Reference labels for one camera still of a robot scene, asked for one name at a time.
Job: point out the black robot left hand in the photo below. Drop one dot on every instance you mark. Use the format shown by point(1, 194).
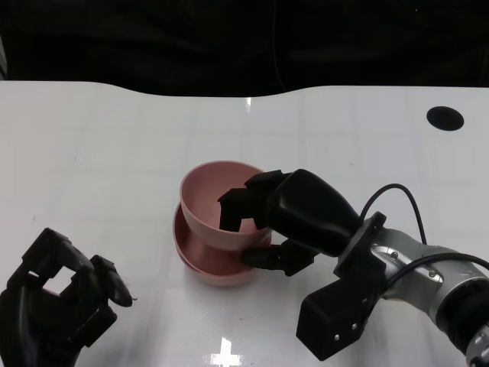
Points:
point(38, 317)

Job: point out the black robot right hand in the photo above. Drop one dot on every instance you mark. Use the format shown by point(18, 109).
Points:
point(309, 214)

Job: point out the pink bowl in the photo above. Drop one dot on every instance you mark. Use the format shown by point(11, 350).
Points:
point(198, 252)
point(221, 281)
point(206, 191)

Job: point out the black round table grommet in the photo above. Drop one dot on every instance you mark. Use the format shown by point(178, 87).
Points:
point(445, 118)

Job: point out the black backdrop cloth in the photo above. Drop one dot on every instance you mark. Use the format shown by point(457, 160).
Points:
point(191, 42)

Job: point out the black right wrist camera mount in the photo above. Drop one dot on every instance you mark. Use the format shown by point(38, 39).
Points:
point(328, 317)

